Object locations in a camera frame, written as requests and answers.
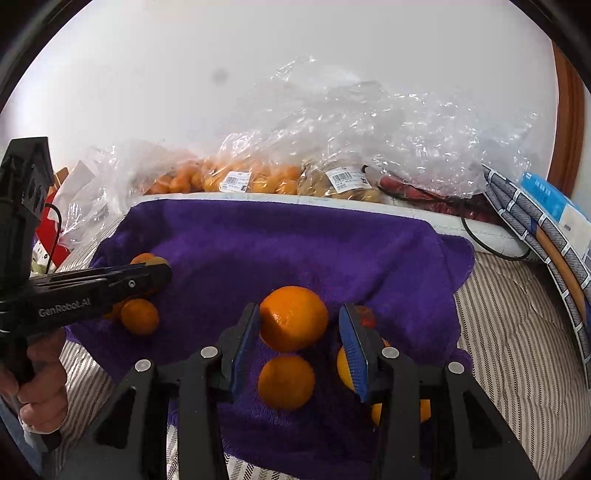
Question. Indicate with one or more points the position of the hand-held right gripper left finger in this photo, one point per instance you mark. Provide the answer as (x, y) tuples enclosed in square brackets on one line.
[(242, 350)]

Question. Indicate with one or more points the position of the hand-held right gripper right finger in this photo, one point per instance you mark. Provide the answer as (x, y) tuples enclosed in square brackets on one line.
[(355, 355)]

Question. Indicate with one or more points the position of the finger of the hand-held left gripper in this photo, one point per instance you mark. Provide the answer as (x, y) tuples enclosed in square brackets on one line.
[(147, 279)]

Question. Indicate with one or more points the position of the large orange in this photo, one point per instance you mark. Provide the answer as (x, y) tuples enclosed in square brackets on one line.
[(293, 323)]

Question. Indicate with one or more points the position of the bag of tan fruits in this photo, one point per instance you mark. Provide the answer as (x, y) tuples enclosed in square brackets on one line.
[(318, 184)]

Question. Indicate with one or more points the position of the person's left hand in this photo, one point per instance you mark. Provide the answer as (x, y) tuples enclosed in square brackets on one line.
[(48, 392)]

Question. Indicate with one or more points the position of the red paper bag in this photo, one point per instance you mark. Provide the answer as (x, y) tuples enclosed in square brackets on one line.
[(46, 235)]

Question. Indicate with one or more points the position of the clear plastic bag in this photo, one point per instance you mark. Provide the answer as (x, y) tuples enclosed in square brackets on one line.
[(92, 207)]

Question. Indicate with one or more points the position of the bag of oranges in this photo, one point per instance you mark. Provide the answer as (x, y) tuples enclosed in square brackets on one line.
[(184, 180)]

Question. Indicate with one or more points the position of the purple towel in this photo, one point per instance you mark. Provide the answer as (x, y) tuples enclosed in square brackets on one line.
[(277, 249)]

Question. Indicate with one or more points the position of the dark red packet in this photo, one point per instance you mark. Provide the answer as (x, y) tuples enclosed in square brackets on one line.
[(434, 198)]

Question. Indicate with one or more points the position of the person's blue trousers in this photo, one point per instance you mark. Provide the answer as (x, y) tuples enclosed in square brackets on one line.
[(14, 438)]

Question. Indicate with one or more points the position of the checkered cloth bag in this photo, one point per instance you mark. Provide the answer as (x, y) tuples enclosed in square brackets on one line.
[(531, 217)]

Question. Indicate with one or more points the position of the crumpled clear plastic wrap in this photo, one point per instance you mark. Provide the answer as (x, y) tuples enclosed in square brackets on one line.
[(392, 120)]

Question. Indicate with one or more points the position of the blue tissue pack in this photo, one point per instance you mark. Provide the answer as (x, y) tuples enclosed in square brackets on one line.
[(554, 198)]

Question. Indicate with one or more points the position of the wooden door frame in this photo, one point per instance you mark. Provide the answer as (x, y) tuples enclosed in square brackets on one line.
[(570, 115)]

